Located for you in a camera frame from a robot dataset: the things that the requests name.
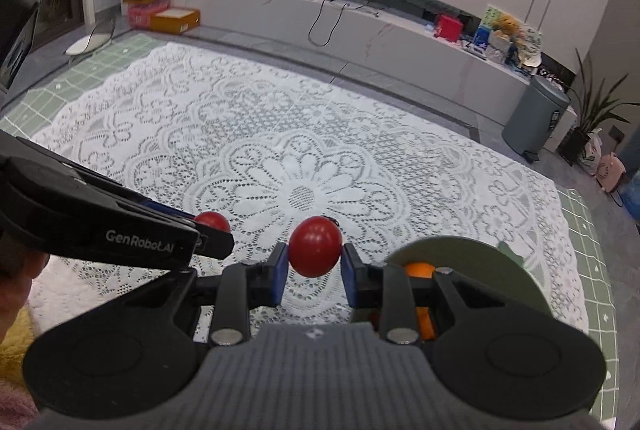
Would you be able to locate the yellow fluffy cloth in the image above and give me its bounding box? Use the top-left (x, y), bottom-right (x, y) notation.
top-left (0, 307), bottom-right (41, 381)

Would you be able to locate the pink box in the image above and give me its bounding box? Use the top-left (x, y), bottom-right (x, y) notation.
top-left (126, 0), bottom-right (168, 29)

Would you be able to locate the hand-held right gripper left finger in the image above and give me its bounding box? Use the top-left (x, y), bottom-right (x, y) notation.
top-left (127, 244), bottom-right (290, 347)

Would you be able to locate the pink heater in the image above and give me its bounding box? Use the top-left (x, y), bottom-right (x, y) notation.
top-left (595, 152), bottom-right (626, 193)

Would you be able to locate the colourful picture board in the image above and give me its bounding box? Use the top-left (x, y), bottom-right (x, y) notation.
top-left (482, 4), bottom-right (543, 66)

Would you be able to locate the person's left forearm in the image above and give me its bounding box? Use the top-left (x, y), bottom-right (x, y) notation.
top-left (0, 235), bottom-right (51, 316)

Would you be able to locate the brown teddy bear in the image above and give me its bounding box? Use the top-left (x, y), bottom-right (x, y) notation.
top-left (492, 12), bottom-right (523, 36)

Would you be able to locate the white marble tv console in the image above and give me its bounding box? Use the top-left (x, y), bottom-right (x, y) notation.
top-left (167, 0), bottom-right (576, 131)

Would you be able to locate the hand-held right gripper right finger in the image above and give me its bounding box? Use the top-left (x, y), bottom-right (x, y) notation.
top-left (342, 244), bottom-right (501, 346)

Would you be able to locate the potted snake plant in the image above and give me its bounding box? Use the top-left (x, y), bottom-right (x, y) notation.
top-left (557, 47), bottom-right (631, 166)

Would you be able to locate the white oval floor object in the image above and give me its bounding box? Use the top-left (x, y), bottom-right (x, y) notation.
top-left (64, 22), bottom-right (117, 57)

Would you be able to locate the red cherry tomato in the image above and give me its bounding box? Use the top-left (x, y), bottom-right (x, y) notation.
top-left (290, 216), bottom-right (344, 277)
top-left (194, 211), bottom-right (232, 233)

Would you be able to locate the orange cardboard box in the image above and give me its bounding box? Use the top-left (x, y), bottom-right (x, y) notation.
top-left (151, 8), bottom-right (201, 33)

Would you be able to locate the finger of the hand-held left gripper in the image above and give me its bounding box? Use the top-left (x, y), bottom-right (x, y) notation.
top-left (0, 130), bottom-right (200, 225)
top-left (191, 225), bottom-right (235, 261)

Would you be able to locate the white plastic bag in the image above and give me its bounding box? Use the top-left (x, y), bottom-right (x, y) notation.
top-left (580, 130), bottom-right (604, 176)

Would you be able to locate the black cable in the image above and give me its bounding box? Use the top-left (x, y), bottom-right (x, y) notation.
top-left (307, 0), bottom-right (381, 47)

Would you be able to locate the pink fluffy cloth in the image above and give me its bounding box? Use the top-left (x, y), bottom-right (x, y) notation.
top-left (0, 372), bottom-right (41, 430)

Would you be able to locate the blue box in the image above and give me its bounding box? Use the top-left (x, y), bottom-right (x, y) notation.
top-left (472, 26), bottom-right (493, 56)

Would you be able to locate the green colander bowl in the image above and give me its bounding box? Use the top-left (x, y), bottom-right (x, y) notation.
top-left (350, 236), bottom-right (553, 346)

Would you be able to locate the white lace tablecloth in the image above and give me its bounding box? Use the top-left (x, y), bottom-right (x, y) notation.
top-left (27, 41), bottom-right (588, 346)

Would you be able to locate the black flat panel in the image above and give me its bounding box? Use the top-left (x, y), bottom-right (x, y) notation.
top-left (0, 0), bottom-right (41, 91)

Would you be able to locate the grey pedal bin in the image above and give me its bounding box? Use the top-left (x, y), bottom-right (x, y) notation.
top-left (501, 76), bottom-right (571, 161)

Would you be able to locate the blue water bottle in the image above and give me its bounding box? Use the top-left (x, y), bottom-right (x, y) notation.
top-left (619, 170), bottom-right (640, 226)

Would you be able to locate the red box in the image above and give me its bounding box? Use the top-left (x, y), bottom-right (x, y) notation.
top-left (434, 14), bottom-right (463, 43)

